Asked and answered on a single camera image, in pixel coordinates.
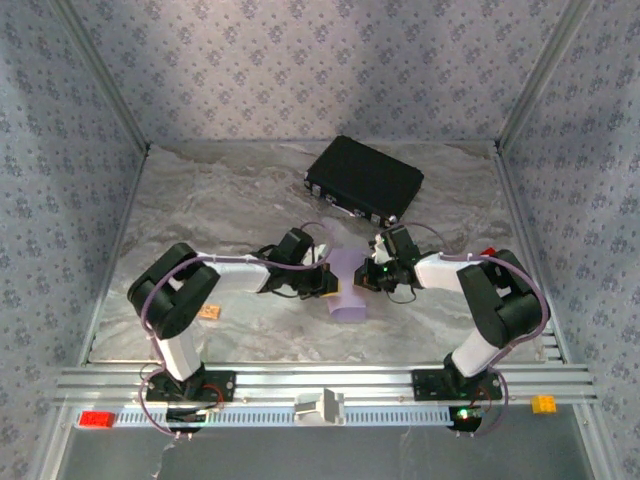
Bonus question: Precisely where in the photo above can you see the purple paper sheet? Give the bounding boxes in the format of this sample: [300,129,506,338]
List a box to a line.
[319,217,370,324]

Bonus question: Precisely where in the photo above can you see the black hard case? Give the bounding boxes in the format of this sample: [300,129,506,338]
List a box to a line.
[303,134,426,230]

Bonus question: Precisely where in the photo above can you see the black controller board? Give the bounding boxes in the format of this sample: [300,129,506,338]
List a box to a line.
[164,407,209,434]
[447,405,484,434]

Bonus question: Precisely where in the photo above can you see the large red toy brick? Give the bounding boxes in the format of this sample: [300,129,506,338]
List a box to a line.
[78,410,117,430]

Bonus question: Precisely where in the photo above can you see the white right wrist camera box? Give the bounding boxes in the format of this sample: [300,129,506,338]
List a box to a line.
[368,233,395,265]

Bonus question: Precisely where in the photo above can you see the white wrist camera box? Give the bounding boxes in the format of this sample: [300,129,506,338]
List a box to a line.
[368,233,395,265]
[301,243,335,267]

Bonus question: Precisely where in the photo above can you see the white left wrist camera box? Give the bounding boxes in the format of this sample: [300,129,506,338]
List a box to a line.
[301,243,335,267]

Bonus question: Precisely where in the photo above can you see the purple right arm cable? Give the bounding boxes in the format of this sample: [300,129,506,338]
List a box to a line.
[384,223,551,440]

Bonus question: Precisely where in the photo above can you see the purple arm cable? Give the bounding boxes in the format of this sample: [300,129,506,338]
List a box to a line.
[138,221,337,442]
[384,223,551,440]

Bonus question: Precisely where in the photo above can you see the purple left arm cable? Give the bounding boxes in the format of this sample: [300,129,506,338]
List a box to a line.
[138,221,337,442]

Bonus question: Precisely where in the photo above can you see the aluminium mounting rail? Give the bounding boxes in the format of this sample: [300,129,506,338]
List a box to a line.
[54,363,599,407]

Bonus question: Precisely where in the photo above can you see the grey metal bracket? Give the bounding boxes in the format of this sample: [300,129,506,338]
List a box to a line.
[293,387,347,426]

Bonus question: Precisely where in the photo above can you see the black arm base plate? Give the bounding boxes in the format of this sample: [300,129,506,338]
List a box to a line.
[144,370,237,404]
[410,368,504,402]

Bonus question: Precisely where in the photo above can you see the aluminium table side rail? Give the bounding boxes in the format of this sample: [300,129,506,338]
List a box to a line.
[492,142,574,365]
[77,147,151,366]

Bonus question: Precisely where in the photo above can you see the white slotted cable duct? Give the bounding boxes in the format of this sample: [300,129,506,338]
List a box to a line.
[74,405,481,429]

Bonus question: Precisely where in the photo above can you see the aluminium frame post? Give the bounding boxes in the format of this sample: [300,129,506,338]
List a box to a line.
[48,0,152,151]
[494,0,609,151]

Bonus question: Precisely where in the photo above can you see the aluminium frame leg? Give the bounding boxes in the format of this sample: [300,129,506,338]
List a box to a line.
[37,405,84,480]
[572,404,614,480]

